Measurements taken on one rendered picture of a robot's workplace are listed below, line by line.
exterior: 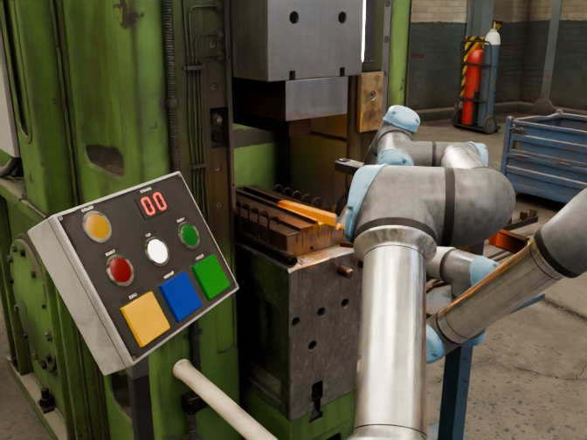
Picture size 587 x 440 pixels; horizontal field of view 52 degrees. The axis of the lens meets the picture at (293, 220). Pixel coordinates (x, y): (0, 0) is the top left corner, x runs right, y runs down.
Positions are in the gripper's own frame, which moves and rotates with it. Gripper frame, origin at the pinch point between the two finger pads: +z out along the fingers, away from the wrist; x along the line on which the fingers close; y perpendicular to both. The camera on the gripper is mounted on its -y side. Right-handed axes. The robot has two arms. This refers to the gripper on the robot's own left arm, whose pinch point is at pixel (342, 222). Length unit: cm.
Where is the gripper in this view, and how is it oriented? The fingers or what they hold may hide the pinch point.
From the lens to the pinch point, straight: 153.9
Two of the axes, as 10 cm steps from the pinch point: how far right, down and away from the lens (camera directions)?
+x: 7.9, -2.0, 5.9
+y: 5.4, 6.8, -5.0
